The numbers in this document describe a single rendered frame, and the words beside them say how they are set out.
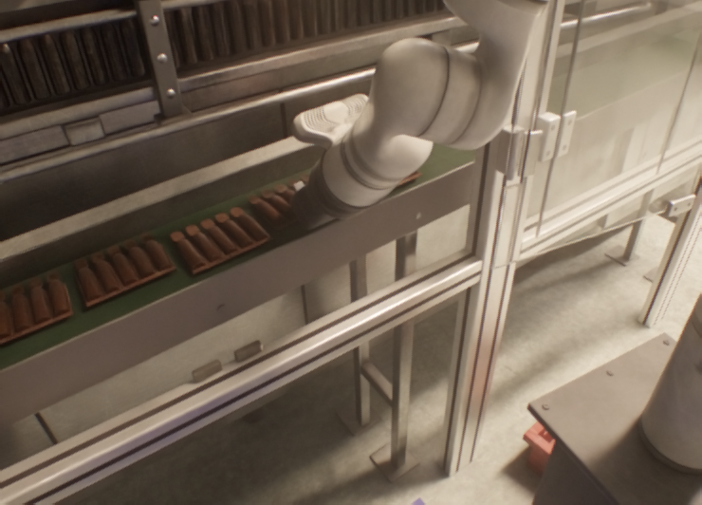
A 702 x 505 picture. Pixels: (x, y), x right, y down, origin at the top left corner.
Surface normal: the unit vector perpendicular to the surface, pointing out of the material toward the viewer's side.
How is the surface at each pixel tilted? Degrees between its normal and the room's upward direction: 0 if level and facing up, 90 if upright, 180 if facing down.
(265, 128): 90
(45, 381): 90
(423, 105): 93
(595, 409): 0
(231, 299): 90
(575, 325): 0
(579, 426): 0
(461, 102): 78
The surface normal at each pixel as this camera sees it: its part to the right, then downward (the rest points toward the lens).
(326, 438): -0.04, -0.80
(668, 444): -0.81, 0.37
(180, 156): 0.56, 0.48
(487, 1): -0.38, 0.55
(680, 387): -0.97, 0.17
